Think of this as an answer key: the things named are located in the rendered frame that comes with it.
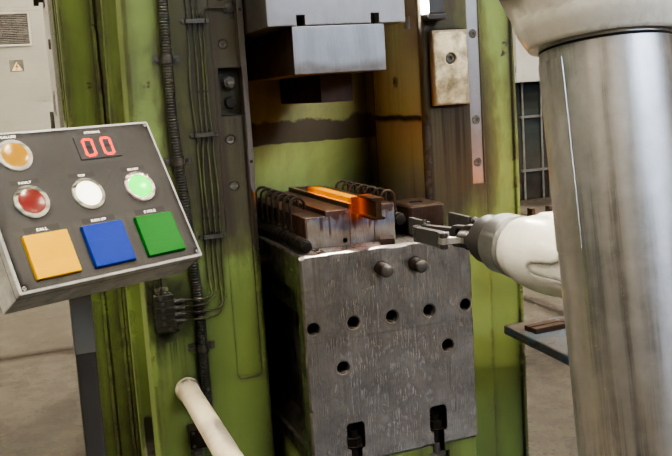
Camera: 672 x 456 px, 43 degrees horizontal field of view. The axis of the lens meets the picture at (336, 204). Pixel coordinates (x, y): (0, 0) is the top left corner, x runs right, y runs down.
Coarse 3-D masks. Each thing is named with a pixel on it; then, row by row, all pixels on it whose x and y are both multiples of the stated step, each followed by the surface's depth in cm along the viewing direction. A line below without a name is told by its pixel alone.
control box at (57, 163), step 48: (0, 144) 137; (48, 144) 143; (96, 144) 148; (144, 144) 155; (0, 192) 133; (48, 192) 138; (0, 240) 130; (192, 240) 151; (0, 288) 132; (48, 288) 131; (96, 288) 141
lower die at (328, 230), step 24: (288, 192) 212; (312, 192) 200; (264, 216) 203; (288, 216) 184; (312, 216) 176; (336, 216) 176; (384, 216) 179; (312, 240) 174; (336, 240) 176; (360, 240) 178
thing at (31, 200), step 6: (24, 192) 135; (30, 192) 136; (36, 192) 137; (18, 198) 134; (24, 198) 135; (30, 198) 135; (36, 198) 136; (42, 198) 137; (24, 204) 134; (30, 204) 135; (36, 204) 136; (42, 204) 136; (30, 210) 135; (36, 210) 135; (42, 210) 136
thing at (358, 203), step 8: (320, 192) 196; (328, 192) 192; (336, 192) 191; (344, 200) 182; (352, 200) 175; (360, 200) 175; (368, 200) 171; (376, 200) 168; (352, 208) 176; (360, 208) 176; (368, 208) 172; (376, 208) 168; (360, 216) 174; (368, 216) 171; (376, 216) 168
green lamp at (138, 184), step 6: (132, 180) 149; (138, 180) 150; (144, 180) 151; (132, 186) 148; (138, 186) 149; (144, 186) 150; (150, 186) 151; (138, 192) 149; (144, 192) 149; (150, 192) 150
